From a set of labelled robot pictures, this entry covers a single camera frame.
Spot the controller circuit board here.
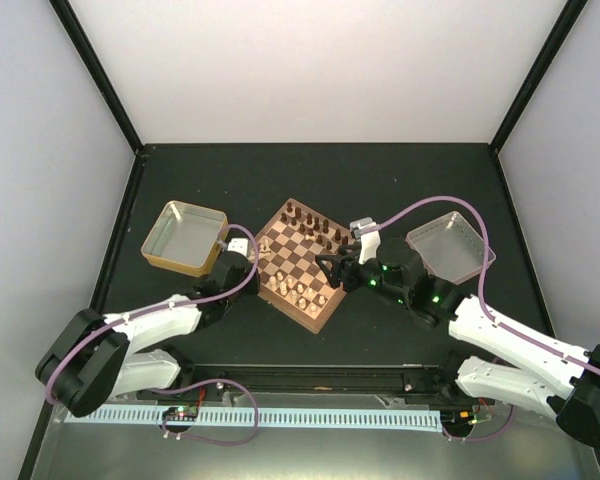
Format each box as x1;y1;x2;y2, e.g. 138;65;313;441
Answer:
162;406;199;422
446;410;493;426

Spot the left controller circuit board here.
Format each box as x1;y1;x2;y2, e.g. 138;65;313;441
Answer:
162;406;199;422

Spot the white slotted cable duct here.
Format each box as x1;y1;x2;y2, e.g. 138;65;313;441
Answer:
64;404;443;433

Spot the black frame post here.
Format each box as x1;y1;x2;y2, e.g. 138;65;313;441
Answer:
49;0;144;154
489;0;588;154

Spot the wooden chessboard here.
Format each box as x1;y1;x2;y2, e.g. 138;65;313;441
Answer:
250;198;353;334

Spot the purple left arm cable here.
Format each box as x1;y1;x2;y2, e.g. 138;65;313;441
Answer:
44;224;261;404

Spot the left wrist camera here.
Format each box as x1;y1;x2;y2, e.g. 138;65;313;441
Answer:
220;238;252;261

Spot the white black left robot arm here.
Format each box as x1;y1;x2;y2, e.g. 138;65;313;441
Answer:
35;251;259;417

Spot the right controller circuit board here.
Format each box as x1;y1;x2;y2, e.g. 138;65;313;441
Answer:
446;410;493;426

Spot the yellow metal tin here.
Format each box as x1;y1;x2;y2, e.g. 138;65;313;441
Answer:
141;200;228;277

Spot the pink metal tin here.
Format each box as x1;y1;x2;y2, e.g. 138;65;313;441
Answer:
405;211;484;285

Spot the black rear mounting rail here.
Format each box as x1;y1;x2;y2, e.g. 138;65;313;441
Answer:
179;363;589;401

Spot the pile of light pieces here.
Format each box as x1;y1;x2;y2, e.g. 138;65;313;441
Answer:
259;238;272;258

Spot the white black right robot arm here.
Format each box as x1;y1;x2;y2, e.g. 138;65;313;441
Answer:
316;239;600;448

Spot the black left frame post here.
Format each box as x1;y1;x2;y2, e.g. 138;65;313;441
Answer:
49;0;144;154

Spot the black right frame post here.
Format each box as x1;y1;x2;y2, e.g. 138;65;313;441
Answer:
489;0;588;154

